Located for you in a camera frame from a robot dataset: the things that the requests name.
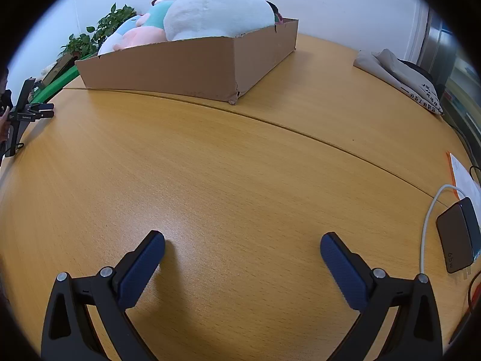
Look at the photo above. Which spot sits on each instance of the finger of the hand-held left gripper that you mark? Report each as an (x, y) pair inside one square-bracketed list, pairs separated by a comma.
[(42, 106), (45, 114)]

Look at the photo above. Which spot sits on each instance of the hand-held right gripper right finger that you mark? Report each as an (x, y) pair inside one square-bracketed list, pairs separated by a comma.
[(344, 274)]

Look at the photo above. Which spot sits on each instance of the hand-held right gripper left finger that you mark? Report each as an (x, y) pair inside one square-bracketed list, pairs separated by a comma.
[(141, 270)]

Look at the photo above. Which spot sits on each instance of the teal plush toy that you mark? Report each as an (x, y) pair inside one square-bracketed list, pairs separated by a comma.
[(159, 13)]

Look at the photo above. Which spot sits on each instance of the brown cardboard box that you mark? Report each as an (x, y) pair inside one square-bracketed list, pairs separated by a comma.
[(188, 67)]

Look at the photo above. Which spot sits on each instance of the large white plush toy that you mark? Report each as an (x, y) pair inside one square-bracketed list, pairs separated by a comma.
[(218, 11)]

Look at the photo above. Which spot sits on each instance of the person's left hand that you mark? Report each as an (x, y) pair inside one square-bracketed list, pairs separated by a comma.
[(3, 126)]

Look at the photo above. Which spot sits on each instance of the green board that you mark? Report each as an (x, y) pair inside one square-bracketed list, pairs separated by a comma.
[(56, 84)]

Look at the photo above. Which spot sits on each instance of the brown planter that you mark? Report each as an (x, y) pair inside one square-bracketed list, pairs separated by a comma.
[(56, 68)]

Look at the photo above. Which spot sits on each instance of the green leafy potted plant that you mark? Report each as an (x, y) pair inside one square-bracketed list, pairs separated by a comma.
[(109, 22)]

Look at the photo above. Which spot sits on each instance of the grey power bank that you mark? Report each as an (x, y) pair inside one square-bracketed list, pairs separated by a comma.
[(456, 233)]

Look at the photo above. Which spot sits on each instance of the white paper with orange edge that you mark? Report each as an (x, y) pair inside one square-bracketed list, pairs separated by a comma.
[(462, 173)]

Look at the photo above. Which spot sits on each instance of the grey cloth bag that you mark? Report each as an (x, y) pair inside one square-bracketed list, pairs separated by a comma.
[(394, 69)]

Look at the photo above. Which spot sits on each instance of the black chair back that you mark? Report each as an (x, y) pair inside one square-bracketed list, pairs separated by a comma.
[(417, 69)]

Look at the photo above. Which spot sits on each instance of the grey metal door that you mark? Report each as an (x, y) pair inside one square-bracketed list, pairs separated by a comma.
[(436, 45)]

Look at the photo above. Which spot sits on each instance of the magenta plush toy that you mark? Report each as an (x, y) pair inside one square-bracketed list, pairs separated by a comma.
[(279, 17)]

